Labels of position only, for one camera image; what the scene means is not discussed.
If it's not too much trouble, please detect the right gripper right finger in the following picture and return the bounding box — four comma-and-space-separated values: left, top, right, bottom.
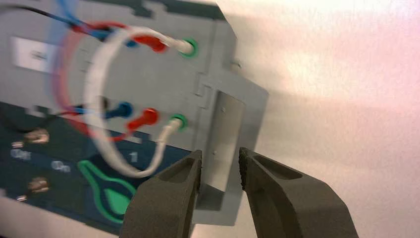
238, 147, 360, 238

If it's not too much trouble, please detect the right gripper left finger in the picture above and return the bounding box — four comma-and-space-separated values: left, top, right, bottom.
118, 149, 203, 238

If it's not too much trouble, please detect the grey and teal control box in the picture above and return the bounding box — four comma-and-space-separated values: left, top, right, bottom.
0, 0, 270, 236

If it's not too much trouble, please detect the white paper label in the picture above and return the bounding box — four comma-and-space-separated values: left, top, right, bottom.
9, 36, 56, 73

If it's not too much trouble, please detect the red jumper cable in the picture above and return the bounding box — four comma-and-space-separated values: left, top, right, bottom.
52, 21, 168, 142

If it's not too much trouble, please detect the blue jumper cable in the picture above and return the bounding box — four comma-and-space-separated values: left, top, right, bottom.
47, 0, 139, 120

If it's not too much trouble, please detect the metal toggle switch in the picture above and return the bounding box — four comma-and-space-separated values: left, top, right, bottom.
16, 177, 50, 202
11, 128, 50, 148

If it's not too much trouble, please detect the white jumper cable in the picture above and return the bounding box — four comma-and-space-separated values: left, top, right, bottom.
83, 26, 194, 179

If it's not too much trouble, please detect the black jumper cable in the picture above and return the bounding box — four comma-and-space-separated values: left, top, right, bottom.
0, 4, 109, 134

